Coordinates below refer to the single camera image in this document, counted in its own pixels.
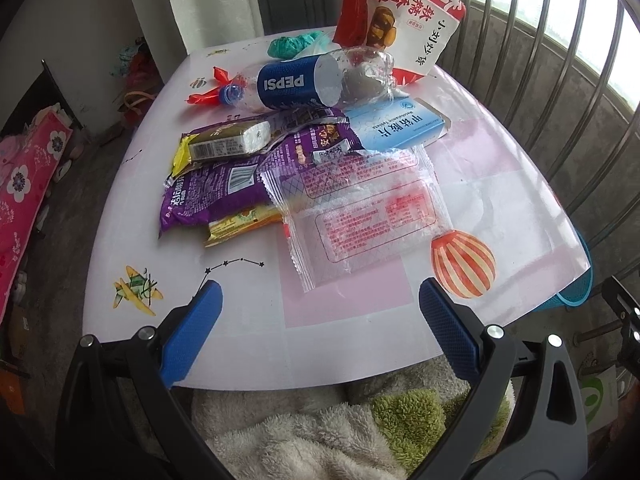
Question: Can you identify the clear red printed wrapper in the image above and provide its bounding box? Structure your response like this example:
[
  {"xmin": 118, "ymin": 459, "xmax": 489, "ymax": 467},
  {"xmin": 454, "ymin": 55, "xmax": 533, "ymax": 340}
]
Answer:
[{"xmin": 260, "ymin": 145, "xmax": 452, "ymax": 292}]

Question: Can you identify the blue plastic waste basket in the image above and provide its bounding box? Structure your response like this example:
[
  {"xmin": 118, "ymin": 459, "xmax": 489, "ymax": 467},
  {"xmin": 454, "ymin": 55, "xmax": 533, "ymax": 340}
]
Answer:
[{"xmin": 555, "ymin": 233, "xmax": 594, "ymax": 309}]

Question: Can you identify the yellow orange snack wrapper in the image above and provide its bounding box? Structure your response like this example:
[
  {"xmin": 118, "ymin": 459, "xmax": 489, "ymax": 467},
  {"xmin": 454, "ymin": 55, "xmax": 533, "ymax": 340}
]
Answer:
[{"xmin": 205, "ymin": 205, "xmax": 282, "ymax": 247}]

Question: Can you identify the pink patterned tablecloth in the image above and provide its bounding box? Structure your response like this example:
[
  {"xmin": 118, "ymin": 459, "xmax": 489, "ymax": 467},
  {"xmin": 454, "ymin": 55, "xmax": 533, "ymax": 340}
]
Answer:
[{"xmin": 82, "ymin": 38, "xmax": 590, "ymax": 390}]

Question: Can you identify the white green fleece robe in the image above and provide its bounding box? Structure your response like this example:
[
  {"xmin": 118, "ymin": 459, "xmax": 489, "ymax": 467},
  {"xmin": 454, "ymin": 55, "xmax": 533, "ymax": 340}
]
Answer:
[{"xmin": 192, "ymin": 356, "xmax": 516, "ymax": 480}]

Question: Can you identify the purple snack bag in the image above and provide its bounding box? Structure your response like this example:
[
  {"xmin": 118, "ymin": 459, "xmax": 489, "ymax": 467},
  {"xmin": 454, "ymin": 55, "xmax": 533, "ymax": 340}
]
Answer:
[{"xmin": 160, "ymin": 122, "xmax": 362, "ymax": 233}]

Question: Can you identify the dark yellow tissue packet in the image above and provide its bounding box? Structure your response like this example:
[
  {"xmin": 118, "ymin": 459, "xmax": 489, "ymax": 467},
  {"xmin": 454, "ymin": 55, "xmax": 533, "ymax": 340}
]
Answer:
[{"xmin": 170, "ymin": 119, "xmax": 272, "ymax": 178}]

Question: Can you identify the blue white medicine box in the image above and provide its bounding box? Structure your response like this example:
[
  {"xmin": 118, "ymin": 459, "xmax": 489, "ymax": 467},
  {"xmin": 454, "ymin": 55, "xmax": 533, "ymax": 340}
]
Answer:
[{"xmin": 345, "ymin": 96, "xmax": 451, "ymax": 152}]

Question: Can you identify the red plastic scrap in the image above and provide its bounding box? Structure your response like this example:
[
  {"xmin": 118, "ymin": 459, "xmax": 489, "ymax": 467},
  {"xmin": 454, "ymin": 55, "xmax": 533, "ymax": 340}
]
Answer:
[{"xmin": 186, "ymin": 66, "xmax": 246, "ymax": 106}]

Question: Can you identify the pink floral bedding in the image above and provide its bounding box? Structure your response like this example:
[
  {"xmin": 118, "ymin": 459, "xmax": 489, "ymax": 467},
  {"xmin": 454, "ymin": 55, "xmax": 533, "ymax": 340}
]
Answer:
[{"xmin": 0, "ymin": 106, "xmax": 73, "ymax": 309}]

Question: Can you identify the metal balcony railing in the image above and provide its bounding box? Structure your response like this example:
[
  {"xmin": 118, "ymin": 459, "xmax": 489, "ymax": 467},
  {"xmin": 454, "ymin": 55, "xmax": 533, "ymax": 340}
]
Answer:
[{"xmin": 439, "ymin": 0, "xmax": 639, "ymax": 284}]

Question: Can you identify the crushed Pepsi plastic bottle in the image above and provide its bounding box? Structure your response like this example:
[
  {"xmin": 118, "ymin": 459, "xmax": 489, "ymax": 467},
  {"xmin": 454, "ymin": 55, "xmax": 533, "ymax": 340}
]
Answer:
[{"xmin": 218, "ymin": 46, "xmax": 395, "ymax": 114}]

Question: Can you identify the green crumpled plastic bag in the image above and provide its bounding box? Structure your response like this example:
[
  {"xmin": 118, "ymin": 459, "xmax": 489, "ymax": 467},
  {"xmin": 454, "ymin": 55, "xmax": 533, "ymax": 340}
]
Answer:
[{"xmin": 267, "ymin": 30, "xmax": 322, "ymax": 61}]

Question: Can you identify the red white snack bag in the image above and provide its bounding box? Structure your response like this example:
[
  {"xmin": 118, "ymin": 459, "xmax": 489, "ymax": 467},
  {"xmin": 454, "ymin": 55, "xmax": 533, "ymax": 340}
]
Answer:
[{"xmin": 334, "ymin": 0, "xmax": 466, "ymax": 86}]

